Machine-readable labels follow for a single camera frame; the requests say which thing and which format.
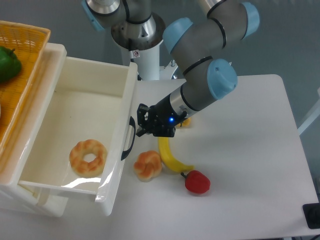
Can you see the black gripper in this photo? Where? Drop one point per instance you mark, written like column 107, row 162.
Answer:
column 160, row 120

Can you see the white top drawer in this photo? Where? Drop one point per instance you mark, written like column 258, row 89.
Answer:
column 91, row 100

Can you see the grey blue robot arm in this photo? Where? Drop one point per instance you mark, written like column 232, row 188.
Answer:
column 206, row 79

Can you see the white drawer cabinet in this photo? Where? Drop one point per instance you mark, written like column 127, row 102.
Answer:
column 14, row 195

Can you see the yellow bell pepper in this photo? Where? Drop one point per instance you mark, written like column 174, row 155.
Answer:
column 185, row 123

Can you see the round twisted bread roll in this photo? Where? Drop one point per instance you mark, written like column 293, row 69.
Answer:
column 148, row 165

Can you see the yellow banana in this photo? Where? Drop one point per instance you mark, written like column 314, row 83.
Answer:
column 168, row 158

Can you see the red bell pepper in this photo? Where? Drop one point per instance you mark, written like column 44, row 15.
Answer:
column 196, row 182

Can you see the orange plastic basket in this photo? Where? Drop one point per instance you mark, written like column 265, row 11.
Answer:
column 21, row 48

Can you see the green bell pepper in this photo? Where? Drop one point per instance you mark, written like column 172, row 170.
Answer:
column 10, row 65

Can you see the black device at edge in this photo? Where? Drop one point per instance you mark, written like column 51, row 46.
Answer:
column 312, row 215

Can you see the ring shaped bread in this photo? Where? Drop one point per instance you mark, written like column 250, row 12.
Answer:
column 88, row 158

